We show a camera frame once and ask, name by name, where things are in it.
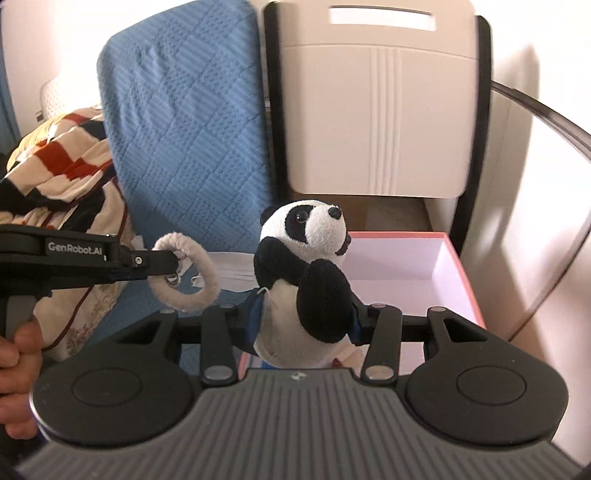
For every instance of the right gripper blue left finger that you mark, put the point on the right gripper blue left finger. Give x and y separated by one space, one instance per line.
247 324

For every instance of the person's left hand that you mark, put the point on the person's left hand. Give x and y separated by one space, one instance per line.
21 361

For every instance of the floral beige cushion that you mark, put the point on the floral beige cushion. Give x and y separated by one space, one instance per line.
69 317

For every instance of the white face mask stack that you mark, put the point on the white face mask stack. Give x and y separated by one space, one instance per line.
235 271

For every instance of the pink cardboard box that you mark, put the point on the pink cardboard box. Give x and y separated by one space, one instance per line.
411 271

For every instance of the white plastic chair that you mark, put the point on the white plastic chair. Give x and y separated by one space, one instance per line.
399 99

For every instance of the red black white blanket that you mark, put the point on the red black white blanket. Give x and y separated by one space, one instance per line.
62 177

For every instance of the blue curtain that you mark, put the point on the blue curtain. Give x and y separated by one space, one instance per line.
9 131

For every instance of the black white panda plush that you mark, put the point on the black white panda plush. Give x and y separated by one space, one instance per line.
307 300

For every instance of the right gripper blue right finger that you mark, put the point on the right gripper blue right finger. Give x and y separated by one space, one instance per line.
359 335

